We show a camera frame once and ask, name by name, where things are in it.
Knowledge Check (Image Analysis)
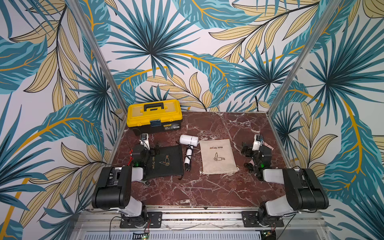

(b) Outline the beige drawstring bag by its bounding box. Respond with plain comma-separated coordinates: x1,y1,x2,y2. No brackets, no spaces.
200,139,239,175

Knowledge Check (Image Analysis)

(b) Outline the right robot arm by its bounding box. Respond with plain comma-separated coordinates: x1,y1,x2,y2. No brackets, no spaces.
241,144,329,220

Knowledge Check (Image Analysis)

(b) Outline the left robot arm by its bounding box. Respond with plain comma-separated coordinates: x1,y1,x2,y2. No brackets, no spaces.
92,145,150,220

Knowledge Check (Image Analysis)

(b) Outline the white hair dryer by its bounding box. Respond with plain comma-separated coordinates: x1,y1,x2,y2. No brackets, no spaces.
179,135,199,172

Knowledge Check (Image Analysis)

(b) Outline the yellow black toolbox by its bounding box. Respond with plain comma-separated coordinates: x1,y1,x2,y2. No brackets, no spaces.
127,100,183,136

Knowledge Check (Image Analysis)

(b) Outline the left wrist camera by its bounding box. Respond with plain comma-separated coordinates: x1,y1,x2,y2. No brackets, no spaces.
140,134,150,150

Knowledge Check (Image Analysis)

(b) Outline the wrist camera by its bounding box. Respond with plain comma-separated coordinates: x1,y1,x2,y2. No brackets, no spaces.
140,134,150,150
252,134,264,151

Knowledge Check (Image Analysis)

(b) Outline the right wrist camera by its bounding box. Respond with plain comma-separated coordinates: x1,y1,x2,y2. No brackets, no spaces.
252,134,264,151

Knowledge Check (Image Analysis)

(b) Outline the black drawstring bag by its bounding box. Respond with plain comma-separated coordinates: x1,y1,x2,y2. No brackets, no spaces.
146,145,184,180

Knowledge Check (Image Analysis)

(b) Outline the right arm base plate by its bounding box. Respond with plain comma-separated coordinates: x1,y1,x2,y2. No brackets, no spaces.
241,211,284,228

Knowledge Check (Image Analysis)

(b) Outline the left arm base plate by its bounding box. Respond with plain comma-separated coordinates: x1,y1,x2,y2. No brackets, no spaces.
120,212,163,229

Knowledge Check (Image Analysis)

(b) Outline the aluminium front rail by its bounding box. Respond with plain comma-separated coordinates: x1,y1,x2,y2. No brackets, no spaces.
70,206,331,240

